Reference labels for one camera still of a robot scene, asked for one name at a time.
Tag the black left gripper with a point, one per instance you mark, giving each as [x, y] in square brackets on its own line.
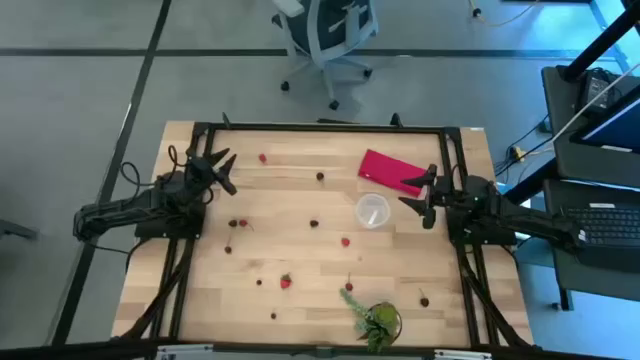
[200, 169]

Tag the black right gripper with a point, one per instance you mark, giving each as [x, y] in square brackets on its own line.
[442, 192]

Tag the red raspberry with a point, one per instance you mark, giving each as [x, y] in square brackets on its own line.
[345, 242]
[262, 158]

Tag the clear plastic cup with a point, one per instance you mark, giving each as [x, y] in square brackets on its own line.
[365, 205]

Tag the red cherry with stem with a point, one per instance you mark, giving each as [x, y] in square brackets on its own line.
[243, 223]
[348, 286]

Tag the dark cherry with stem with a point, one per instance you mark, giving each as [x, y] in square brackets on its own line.
[228, 249]
[424, 301]

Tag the red strawberry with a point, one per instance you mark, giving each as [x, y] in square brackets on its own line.
[285, 281]

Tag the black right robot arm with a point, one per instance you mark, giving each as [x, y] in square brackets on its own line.
[525, 217]

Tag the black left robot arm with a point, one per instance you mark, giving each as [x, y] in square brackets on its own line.
[125, 207]

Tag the red folded cloth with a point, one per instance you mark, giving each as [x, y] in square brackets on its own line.
[385, 170]

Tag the yellow power plug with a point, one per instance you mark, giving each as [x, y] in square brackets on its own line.
[518, 153]

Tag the green artificial succulent plant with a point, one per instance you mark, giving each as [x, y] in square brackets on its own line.
[382, 320]

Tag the white grey office chair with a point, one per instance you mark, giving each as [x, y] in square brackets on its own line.
[325, 30]

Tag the black monitor desk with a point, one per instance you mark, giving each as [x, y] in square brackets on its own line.
[590, 167]

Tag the black laptop keyboard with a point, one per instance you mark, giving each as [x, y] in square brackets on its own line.
[610, 225]

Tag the black laptop desk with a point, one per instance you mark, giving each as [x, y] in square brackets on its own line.
[600, 280]

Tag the black power adapter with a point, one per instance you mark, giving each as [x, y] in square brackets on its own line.
[595, 90]

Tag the black computer monitor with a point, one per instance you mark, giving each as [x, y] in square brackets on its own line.
[620, 127]

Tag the grey floor object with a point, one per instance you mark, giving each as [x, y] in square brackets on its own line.
[15, 230]

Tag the black diagonal pole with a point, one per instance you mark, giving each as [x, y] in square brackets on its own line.
[600, 43]

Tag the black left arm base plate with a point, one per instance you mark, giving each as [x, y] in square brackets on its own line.
[175, 232]

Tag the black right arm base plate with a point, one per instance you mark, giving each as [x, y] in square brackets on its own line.
[495, 241]

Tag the black camera rig beam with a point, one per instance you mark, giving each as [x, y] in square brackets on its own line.
[60, 351]

